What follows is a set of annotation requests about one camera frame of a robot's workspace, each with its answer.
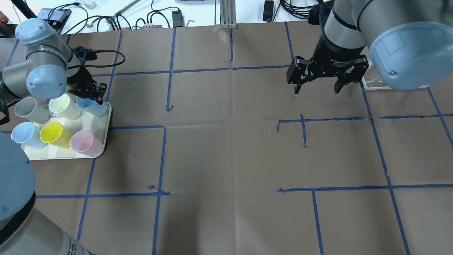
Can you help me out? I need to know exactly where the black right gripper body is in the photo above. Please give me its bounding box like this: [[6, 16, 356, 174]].
[[286, 35, 368, 85]]

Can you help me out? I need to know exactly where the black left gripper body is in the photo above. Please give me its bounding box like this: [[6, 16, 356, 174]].
[[67, 67, 107, 100]]

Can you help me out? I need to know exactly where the light blue plastic cup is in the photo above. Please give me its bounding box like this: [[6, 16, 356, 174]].
[[75, 97, 107, 117]]

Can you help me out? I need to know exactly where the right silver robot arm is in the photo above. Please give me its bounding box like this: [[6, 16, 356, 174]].
[[286, 0, 453, 94]]

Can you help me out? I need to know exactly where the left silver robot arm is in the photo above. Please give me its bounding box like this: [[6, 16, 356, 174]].
[[1, 18, 107, 255]]

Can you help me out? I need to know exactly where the cream white plastic cup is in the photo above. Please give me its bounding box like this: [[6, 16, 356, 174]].
[[48, 94, 81, 120]]

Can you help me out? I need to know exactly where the pink plastic cup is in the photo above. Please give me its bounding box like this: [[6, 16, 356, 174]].
[[70, 130, 103, 157]]

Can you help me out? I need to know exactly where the yellow plastic cup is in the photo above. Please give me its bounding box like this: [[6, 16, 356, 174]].
[[39, 121, 73, 148]]

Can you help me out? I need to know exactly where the grey plastic cup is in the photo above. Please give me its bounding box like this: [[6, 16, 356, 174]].
[[15, 97, 50, 124]]

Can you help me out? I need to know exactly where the cream bunny print tray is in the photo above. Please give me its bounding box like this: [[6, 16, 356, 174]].
[[21, 102, 112, 161]]

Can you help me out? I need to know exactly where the black power adapter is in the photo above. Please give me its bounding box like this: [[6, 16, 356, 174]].
[[172, 10, 184, 28]]

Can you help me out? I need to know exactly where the white wire cup rack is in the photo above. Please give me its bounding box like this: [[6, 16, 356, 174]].
[[361, 58, 391, 90]]

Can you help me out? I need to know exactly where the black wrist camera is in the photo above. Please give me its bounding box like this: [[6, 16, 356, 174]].
[[71, 46, 98, 64]]

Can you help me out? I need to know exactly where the aluminium frame post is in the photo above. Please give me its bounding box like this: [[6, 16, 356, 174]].
[[219, 0, 237, 29]]

